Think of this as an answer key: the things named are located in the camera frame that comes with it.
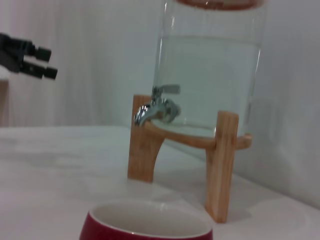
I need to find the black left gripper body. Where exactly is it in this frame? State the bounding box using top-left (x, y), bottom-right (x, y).
top-left (0, 33), bottom-right (26, 74)

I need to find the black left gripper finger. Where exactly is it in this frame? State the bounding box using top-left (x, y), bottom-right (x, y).
top-left (18, 59), bottom-right (59, 82)
top-left (15, 40), bottom-right (53, 62)

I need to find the red ceramic cup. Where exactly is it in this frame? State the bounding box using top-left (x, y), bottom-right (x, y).
top-left (79, 199), bottom-right (215, 240)

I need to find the chrome metal faucet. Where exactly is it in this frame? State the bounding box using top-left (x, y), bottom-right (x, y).
top-left (133, 84), bottom-right (182, 127)

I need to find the tan wooden board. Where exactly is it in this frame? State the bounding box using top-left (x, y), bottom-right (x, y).
top-left (0, 79), bottom-right (10, 129)

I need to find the clear glass water dispenser jar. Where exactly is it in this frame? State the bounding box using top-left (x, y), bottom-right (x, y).
top-left (151, 0), bottom-right (267, 136)

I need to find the light wooden dispenser stand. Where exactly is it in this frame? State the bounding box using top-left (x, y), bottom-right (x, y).
top-left (127, 94), bottom-right (253, 224)

